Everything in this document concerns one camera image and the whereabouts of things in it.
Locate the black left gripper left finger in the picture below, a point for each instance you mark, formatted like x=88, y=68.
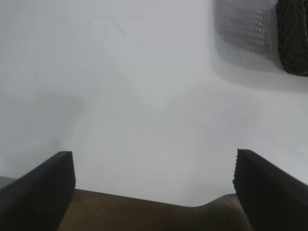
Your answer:
x=36, y=195

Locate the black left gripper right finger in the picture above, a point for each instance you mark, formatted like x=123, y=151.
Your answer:
x=274, y=195

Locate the dark brown woven basket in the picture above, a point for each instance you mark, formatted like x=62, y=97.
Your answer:
x=293, y=36

